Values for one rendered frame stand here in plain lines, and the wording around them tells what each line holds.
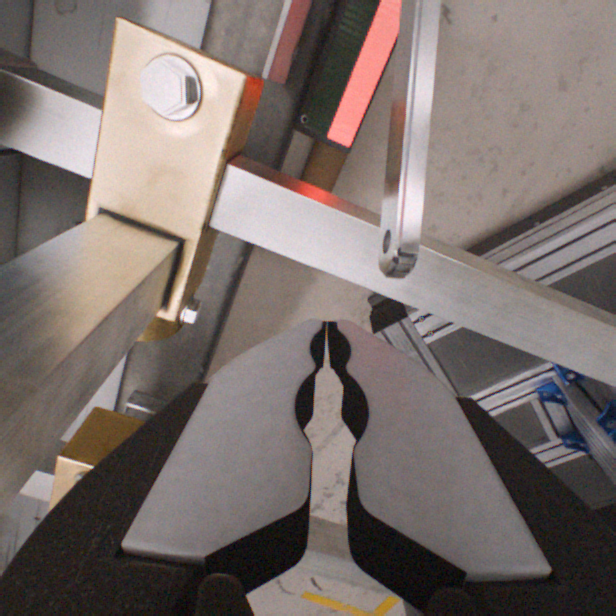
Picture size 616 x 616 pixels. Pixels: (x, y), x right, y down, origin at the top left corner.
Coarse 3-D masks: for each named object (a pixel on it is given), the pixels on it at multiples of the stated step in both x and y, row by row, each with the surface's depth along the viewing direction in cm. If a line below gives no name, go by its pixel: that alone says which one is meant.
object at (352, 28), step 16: (352, 0) 26; (368, 0) 26; (352, 16) 27; (368, 16) 27; (352, 32) 27; (336, 48) 28; (352, 48) 28; (336, 64) 28; (352, 64) 28; (320, 80) 29; (336, 80) 29; (320, 96) 29; (336, 96) 29; (320, 112) 30; (320, 128) 30
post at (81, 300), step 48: (96, 240) 15; (144, 240) 17; (0, 288) 11; (48, 288) 12; (96, 288) 13; (144, 288) 15; (0, 336) 10; (48, 336) 10; (96, 336) 12; (0, 384) 9; (48, 384) 10; (96, 384) 13; (0, 432) 8; (48, 432) 11; (0, 480) 9
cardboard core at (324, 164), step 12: (324, 144) 89; (312, 156) 91; (324, 156) 90; (336, 156) 90; (312, 168) 92; (324, 168) 91; (336, 168) 92; (300, 180) 95; (312, 180) 92; (324, 180) 92; (336, 180) 95
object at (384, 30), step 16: (384, 0) 26; (400, 0) 26; (384, 16) 27; (384, 32) 27; (368, 48) 28; (384, 48) 28; (368, 64) 28; (384, 64) 28; (352, 80) 28; (368, 80) 28; (352, 96) 29; (368, 96) 29; (352, 112) 29; (336, 128) 30; (352, 128) 30
